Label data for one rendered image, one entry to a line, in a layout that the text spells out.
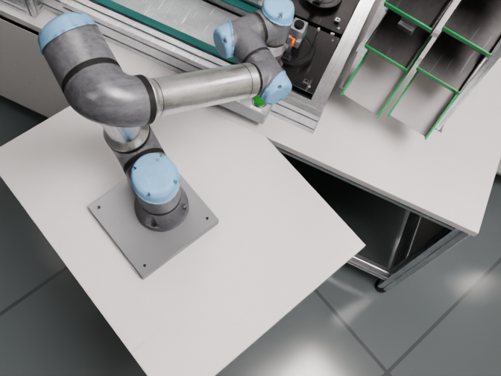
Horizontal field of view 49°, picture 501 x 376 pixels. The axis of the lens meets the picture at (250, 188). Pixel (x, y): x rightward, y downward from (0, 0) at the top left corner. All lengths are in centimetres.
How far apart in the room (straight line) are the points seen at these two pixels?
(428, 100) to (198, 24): 77
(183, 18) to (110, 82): 91
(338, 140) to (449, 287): 115
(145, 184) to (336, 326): 135
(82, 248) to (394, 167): 97
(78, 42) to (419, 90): 101
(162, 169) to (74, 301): 119
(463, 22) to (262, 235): 76
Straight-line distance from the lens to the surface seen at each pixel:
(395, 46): 157
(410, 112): 170
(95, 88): 102
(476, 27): 147
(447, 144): 189
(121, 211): 159
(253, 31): 129
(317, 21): 188
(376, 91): 169
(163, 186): 136
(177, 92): 108
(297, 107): 168
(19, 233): 259
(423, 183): 179
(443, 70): 158
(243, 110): 168
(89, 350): 241
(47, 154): 173
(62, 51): 107
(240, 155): 169
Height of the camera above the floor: 235
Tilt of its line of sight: 66 degrees down
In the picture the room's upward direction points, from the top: 15 degrees clockwise
